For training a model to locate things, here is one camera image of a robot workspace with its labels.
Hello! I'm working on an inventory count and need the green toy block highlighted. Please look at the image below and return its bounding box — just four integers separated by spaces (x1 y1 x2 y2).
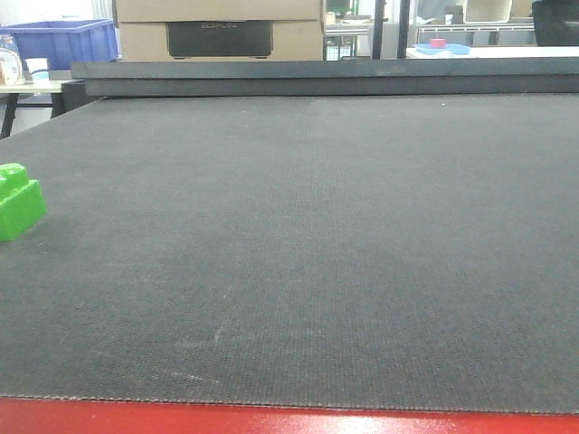
1 163 46 241

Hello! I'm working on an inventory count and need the dark grey conveyor belt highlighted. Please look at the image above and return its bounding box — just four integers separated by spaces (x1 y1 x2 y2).
1 94 578 414

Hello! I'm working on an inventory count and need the red conveyor front edge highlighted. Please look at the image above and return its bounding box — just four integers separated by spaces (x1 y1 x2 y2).
1 398 578 433

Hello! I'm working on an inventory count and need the lower cardboard box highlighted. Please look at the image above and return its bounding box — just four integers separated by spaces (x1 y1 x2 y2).
119 21 324 61

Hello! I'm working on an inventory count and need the cardboard box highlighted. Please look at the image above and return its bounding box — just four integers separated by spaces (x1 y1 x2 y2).
116 0 326 23
119 21 324 61

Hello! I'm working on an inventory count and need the blue shallow tray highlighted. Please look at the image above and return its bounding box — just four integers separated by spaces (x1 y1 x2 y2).
414 43 471 56

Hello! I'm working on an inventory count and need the upper cardboard box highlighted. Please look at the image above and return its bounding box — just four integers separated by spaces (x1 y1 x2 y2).
116 0 326 23

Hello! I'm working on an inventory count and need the blue plastic crate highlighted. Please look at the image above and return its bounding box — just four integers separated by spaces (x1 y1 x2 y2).
1 19 119 71

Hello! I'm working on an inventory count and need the white paper cup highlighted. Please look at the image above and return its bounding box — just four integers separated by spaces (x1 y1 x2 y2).
25 58 50 84

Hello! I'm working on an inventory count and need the white side table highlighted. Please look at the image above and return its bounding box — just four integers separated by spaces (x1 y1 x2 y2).
1 80 65 139

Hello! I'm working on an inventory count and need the clear plastic container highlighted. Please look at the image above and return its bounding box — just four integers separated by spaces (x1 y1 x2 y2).
1 33 25 86

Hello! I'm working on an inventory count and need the black chair back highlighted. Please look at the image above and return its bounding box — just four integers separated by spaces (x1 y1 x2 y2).
532 0 578 46

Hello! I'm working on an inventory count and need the dark conveyor back rail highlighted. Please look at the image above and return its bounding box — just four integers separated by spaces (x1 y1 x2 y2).
71 57 578 98

